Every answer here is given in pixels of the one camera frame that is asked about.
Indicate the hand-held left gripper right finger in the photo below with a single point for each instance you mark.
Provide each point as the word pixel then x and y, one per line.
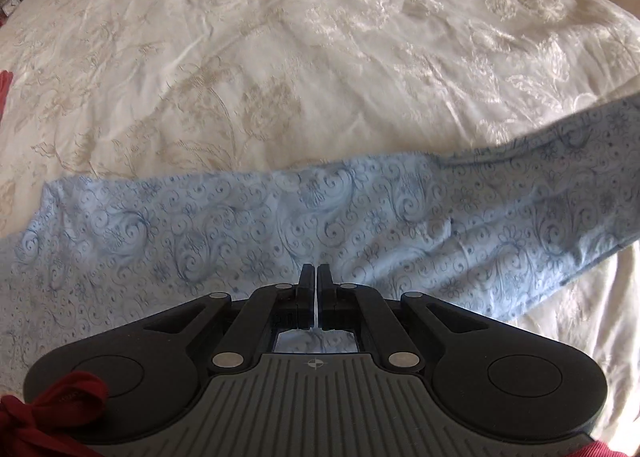
pixel 326 287

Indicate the light blue patterned pants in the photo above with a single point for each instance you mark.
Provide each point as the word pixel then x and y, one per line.
pixel 200 237

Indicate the small white clock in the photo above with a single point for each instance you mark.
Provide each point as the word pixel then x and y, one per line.
pixel 11 4

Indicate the coral folded garment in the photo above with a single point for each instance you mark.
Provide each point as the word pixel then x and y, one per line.
pixel 4 87

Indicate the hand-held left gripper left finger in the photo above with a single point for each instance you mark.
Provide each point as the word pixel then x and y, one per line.
pixel 306 287

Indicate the cream embroidered bedspread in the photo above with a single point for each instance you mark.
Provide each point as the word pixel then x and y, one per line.
pixel 250 37

